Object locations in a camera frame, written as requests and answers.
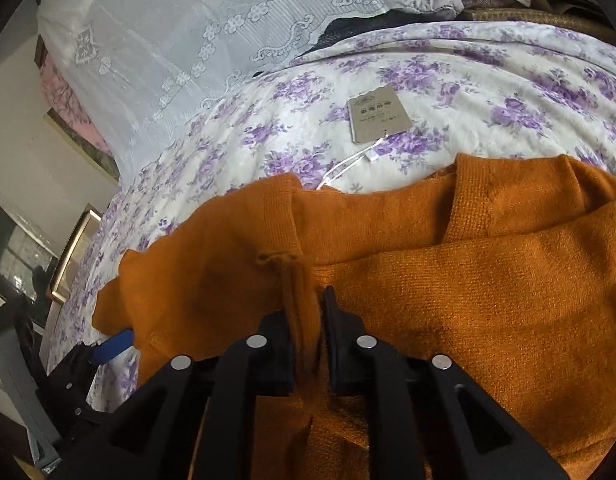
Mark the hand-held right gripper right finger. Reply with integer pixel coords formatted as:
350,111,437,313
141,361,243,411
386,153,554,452
322,286,569,480

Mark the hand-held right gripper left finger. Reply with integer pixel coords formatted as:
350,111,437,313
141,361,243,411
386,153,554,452
58,310,295,480

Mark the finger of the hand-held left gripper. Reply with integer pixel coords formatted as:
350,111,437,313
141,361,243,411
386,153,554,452
80,329,135,366

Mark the orange knit sweater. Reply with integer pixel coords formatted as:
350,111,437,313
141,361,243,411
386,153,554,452
92,152,616,480

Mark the dark glass cabinet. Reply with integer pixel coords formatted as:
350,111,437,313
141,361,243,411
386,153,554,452
0,191,60,328

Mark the grey paper hang tag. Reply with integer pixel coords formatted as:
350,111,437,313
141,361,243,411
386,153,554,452
317,85,411,192

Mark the pink cloth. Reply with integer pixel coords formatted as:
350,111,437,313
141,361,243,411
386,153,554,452
38,52,114,156

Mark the purple floral bedsheet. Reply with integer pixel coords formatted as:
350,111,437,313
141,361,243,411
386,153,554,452
40,22,616,411

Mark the white lace cloth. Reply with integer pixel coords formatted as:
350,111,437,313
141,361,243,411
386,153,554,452
35,0,584,161

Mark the black lace garment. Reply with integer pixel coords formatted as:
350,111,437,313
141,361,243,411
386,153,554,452
293,9,439,63

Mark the brown woven blanket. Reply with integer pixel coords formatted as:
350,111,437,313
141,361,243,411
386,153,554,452
458,6,616,42

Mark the gold picture frame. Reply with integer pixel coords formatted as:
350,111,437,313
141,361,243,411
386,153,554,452
48,204,104,305

